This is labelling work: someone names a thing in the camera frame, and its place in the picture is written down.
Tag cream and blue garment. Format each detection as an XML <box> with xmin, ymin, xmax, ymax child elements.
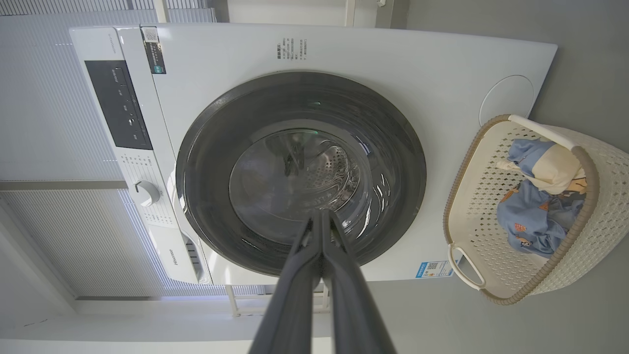
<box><xmin>496</xmin><ymin>139</ymin><xmax>588</xmax><ymax>196</ymax></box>

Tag white washing machine dial knob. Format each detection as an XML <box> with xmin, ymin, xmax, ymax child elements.
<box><xmin>132</xmin><ymin>180</ymin><xmax>161</xmax><ymax>207</ymax></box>

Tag white front-load washing machine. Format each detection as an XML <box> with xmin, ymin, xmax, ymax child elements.
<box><xmin>69</xmin><ymin>22</ymin><xmax>558</xmax><ymax>286</ymax></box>

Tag cream perforated laundry basket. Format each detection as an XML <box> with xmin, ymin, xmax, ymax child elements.
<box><xmin>443</xmin><ymin>114</ymin><xmax>629</xmax><ymax>305</ymax></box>

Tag blue energy label sticker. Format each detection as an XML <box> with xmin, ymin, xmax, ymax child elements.
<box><xmin>415</xmin><ymin>261</ymin><xmax>455</xmax><ymax>279</ymax></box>

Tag printed text label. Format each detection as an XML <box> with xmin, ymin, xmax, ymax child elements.
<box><xmin>277</xmin><ymin>38</ymin><xmax>309</xmax><ymax>61</ymax></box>

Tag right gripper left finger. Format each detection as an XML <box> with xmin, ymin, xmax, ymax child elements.
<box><xmin>248</xmin><ymin>210</ymin><xmax>325</xmax><ymax>354</ymax></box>

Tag black round washer door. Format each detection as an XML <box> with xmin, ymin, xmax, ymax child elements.
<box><xmin>175</xmin><ymin>70</ymin><xmax>427</xmax><ymax>277</ymax></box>

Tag black QR code sticker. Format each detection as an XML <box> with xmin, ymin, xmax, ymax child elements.
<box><xmin>141</xmin><ymin>26</ymin><xmax>167</xmax><ymax>75</ymax></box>

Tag round filter cover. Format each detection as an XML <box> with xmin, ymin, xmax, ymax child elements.
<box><xmin>479</xmin><ymin>75</ymin><xmax>535</xmax><ymax>127</ymax></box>

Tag steel washer drum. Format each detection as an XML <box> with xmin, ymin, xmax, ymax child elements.
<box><xmin>275</xmin><ymin>130</ymin><xmax>362</xmax><ymax>207</ymax></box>

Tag white detergent drawer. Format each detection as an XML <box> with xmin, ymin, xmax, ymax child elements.
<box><xmin>147</xmin><ymin>224</ymin><xmax>212</xmax><ymax>285</ymax></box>

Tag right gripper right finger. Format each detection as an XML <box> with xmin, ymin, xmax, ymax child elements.
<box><xmin>322</xmin><ymin>209</ymin><xmax>398</xmax><ymax>354</ymax></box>

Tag black control display panel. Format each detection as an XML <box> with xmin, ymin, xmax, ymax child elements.
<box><xmin>85</xmin><ymin>60</ymin><xmax>153</xmax><ymax>150</ymax></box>

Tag blue cartoon print garment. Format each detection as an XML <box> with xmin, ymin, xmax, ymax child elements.
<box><xmin>496</xmin><ymin>178</ymin><xmax>585</xmax><ymax>259</ymax></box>

